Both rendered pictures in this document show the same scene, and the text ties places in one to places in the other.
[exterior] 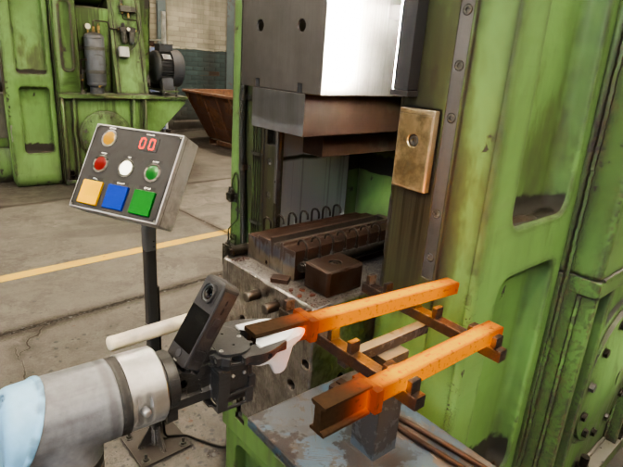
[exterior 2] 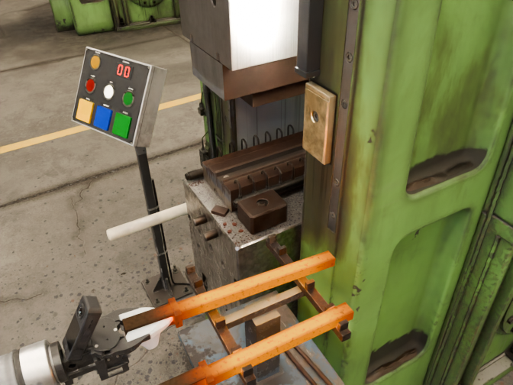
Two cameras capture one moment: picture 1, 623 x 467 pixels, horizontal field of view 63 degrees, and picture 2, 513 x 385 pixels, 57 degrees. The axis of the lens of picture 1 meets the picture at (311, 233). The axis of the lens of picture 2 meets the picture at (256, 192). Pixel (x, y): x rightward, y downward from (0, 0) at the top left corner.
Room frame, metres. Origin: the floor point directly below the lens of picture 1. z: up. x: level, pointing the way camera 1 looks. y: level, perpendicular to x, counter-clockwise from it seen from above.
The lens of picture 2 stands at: (0.13, -0.30, 1.79)
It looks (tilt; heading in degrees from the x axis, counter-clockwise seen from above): 37 degrees down; 14
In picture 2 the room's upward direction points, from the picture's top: 1 degrees counter-clockwise
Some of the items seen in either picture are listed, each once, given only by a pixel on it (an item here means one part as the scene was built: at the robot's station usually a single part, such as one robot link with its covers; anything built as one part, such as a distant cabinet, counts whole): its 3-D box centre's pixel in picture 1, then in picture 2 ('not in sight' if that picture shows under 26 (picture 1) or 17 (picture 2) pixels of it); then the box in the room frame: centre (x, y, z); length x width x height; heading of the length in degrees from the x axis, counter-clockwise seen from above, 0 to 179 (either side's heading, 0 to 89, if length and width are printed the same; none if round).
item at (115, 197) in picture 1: (116, 197); (104, 118); (1.47, 0.59, 1.01); 0.07 x 0.05 x 0.07; 68
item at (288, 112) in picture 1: (339, 109); (275, 53); (1.37, -0.05, 1.32); 0.42 x 0.20 x 0.10; 133
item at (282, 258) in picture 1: (328, 238); (275, 163); (1.37, -0.05, 0.96); 0.42 x 0.20 x 0.09; 133
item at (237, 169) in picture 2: (336, 229); (279, 157); (1.35, -0.07, 0.99); 0.42 x 0.05 x 0.01; 133
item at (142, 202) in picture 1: (143, 203); (122, 125); (1.43, 0.50, 1.01); 0.07 x 0.05 x 0.07; 68
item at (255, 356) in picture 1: (255, 350); (125, 341); (0.58, 0.06, 1.07); 0.09 x 0.05 x 0.02; 127
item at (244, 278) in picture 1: (336, 327); (285, 234); (1.34, -0.10, 0.69); 0.56 x 0.38 x 0.45; 133
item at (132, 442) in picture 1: (156, 432); (166, 281); (1.59, 0.54, 0.05); 0.22 x 0.22 x 0.09; 43
